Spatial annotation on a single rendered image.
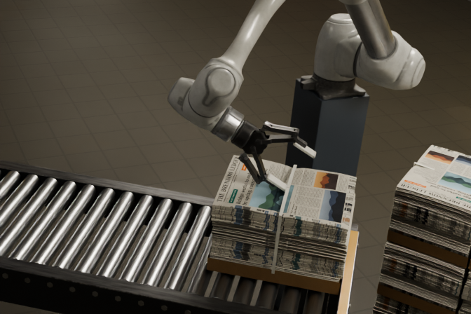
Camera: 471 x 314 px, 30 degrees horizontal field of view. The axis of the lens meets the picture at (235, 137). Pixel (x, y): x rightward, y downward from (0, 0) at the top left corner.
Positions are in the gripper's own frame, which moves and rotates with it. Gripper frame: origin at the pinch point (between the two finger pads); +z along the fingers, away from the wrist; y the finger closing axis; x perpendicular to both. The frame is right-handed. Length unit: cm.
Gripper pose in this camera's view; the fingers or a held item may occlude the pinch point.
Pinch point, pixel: (298, 170)
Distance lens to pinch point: 244.1
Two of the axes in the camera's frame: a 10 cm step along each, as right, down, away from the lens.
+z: 8.3, 5.5, 0.9
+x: -2.0, 4.4, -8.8
